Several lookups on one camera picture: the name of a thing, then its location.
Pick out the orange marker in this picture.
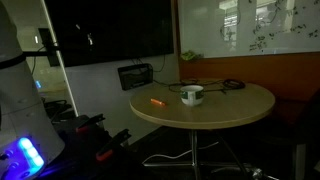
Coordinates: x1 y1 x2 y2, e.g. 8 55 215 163
150 98 166 106

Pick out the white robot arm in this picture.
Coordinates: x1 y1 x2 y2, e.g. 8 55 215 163
0 3 65 180

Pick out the white and green mug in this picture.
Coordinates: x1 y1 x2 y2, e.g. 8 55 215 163
180 85 204 106

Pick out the green plant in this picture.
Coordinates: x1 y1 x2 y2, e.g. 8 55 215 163
181 50 203 61

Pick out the round wooden table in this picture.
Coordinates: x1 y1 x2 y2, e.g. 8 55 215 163
130 82 275 180

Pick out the black clamp orange tip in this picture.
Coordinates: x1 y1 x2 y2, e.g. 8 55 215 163
96 129 131 162
76 114 104 133

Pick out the whiteboard with writing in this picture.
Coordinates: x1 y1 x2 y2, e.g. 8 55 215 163
178 0 320 58

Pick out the orange bench seat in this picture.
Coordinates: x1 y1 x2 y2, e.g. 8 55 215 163
179 52 320 176

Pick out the black wire mesh basket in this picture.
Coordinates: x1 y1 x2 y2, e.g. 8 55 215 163
118 63 153 91

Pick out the black cable bundle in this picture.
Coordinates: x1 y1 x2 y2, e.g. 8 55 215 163
153 77 247 95

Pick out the white floor cable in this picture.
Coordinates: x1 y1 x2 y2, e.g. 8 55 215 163
141 141 220 166

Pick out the black wall television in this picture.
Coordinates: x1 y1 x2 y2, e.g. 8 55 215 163
44 0 174 67

